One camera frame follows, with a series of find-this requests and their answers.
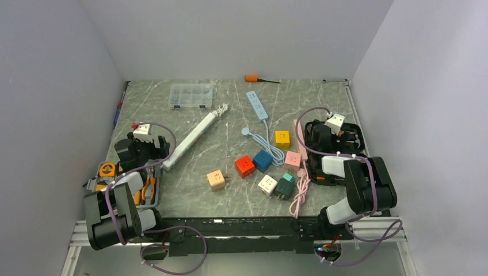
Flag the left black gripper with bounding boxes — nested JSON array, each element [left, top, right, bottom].
[[127, 132, 169, 165]]

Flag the pink cube socket adapter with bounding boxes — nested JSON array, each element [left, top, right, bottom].
[[283, 151, 302, 172]]

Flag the white power strip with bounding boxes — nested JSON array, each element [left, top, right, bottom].
[[161, 112, 219, 171]]

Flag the yellow cube socket adapter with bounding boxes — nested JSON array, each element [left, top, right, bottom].
[[274, 131, 291, 150]]

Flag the light blue cable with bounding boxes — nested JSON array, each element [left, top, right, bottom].
[[241, 120, 286, 167]]

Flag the pink cable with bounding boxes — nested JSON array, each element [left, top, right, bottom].
[[289, 161, 311, 220]]

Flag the teal small plug adapter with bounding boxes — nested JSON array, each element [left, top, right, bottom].
[[282, 172, 295, 183]]

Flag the blue cube socket adapter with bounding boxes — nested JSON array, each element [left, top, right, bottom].
[[252, 150, 273, 173]]

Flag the dark green cube adapter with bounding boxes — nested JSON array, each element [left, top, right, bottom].
[[273, 178, 294, 201]]

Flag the white cube socket adapter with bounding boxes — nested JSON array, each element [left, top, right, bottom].
[[258, 174, 278, 197]]

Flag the red cube socket adapter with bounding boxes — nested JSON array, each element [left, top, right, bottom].
[[234, 155, 256, 179]]

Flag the beige cube socket adapter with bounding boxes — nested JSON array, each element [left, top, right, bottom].
[[207, 170, 228, 191]]

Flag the pink power strip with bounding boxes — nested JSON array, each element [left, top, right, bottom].
[[292, 119, 308, 161]]

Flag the light blue power strip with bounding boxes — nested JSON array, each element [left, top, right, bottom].
[[246, 91, 268, 121]]

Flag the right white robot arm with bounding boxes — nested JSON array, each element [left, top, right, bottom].
[[303, 120, 398, 239]]

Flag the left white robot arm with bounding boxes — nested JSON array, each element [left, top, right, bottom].
[[83, 133, 170, 250]]

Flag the black tool case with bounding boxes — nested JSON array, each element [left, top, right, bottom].
[[306, 128, 365, 186]]

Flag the orange tape measure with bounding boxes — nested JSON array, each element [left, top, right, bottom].
[[98, 162, 116, 178]]

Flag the orange pliers in tray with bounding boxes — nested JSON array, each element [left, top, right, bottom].
[[140, 174, 157, 205]]

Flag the grey tool tray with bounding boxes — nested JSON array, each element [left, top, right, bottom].
[[84, 162, 159, 209]]

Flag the blue red pen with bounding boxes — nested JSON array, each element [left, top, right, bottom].
[[113, 91, 125, 127]]

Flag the clear plastic organizer box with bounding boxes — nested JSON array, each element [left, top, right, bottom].
[[168, 83, 216, 110]]

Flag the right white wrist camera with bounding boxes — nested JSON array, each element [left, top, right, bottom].
[[324, 113, 345, 136]]

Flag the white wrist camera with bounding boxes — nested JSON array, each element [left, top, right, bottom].
[[132, 124, 153, 143], [324, 113, 345, 136]]

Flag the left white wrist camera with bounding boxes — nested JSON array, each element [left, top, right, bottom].
[[132, 124, 153, 143]]

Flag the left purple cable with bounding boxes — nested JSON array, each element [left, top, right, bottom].
[[104, 121, 208, 276]]

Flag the purple cable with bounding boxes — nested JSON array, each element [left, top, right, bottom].
[[295, 106, 403, 267], [104, 121, 208, 276]]

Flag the orange handled screwdriver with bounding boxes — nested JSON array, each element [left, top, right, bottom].
[[245, 75, 281, 84]]

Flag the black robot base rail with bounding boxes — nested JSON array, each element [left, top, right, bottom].
[[127, 215, 354, 258]]

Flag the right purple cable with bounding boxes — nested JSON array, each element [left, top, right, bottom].
[[295, 106, 403, 267]]

